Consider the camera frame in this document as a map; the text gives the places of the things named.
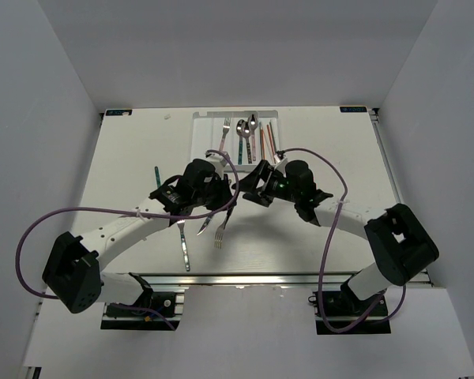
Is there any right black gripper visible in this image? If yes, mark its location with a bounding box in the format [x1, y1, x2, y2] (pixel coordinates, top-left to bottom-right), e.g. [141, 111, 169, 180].
[231, 160, 299, 208]

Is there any orange chopstick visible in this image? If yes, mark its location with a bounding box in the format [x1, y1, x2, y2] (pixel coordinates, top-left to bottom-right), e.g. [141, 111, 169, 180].
[259, 126, 266, 160]
[266, 124, 276, 162]

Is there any dark handled fork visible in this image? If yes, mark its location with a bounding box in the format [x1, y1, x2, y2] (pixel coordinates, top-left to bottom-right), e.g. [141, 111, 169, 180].
[214, 208, 233, 249]

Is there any dark handled spoon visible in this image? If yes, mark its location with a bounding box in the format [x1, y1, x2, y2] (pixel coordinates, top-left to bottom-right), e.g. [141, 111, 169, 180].
[241, 121, 253, 164]

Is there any green handled spoon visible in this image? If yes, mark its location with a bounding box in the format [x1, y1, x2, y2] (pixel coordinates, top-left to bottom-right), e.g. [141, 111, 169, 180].
[236, 119, 245, 165]

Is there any pink handled spoon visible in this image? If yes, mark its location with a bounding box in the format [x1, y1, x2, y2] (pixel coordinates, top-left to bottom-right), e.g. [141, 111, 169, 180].
[247, 113, 258, 162]

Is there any pink handled fork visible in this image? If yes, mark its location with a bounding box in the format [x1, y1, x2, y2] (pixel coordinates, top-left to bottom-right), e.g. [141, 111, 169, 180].
[218, 117, 231, 152]

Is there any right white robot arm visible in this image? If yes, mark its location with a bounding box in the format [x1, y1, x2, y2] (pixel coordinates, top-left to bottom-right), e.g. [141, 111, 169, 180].
[236, 160, 439, 315]

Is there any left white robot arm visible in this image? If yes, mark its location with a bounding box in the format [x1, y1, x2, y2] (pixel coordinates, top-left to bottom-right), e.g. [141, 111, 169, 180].
[42, 154, 234, 315]

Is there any white divided utensil tray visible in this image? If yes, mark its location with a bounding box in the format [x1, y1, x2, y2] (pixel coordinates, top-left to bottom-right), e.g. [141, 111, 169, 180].
[190, 110, 281, 173]

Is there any left blue corner sticker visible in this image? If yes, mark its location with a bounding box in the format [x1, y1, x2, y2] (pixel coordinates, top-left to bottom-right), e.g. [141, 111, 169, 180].
[105, 109, 133, 117]

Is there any blue corner sticker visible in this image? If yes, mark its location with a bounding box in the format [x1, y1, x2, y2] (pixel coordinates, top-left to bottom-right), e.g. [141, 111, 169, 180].
[339, 106, 367, 113]
[105, 109, 133, 117]

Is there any right blue corner sticker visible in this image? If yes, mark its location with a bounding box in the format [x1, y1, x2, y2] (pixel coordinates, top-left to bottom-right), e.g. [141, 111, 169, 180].
[339, 106, 367, 113]

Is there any dark handled knife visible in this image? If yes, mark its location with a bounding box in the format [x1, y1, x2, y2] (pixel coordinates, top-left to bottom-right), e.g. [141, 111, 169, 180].
[197, 216, 213, 235]

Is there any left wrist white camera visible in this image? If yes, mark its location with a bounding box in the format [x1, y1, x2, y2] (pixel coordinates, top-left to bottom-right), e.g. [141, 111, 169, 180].
[205, 151, 230, 178]

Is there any wrist white camera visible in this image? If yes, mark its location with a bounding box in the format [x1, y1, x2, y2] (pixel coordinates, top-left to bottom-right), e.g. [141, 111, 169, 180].
[205, 151, 230, 178]
[274, 155, 288, 175]

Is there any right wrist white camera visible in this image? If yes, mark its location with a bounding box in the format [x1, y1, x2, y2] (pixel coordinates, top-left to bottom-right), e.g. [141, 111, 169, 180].
[274, 155, 288, 175]

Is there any green handled fork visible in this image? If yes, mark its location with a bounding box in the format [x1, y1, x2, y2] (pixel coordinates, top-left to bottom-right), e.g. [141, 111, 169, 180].
[176, 220, 190, 272]

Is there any green handled knife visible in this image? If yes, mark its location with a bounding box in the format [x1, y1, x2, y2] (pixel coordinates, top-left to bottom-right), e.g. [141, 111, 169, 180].
[154, 166, 162, 188]

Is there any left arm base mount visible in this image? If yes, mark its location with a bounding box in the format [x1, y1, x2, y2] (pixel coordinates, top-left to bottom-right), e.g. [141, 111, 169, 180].
[100, 274, 184, 332]

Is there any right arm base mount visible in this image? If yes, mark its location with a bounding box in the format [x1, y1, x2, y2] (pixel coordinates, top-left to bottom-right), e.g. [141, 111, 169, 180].
[308, 291, 391, 336]

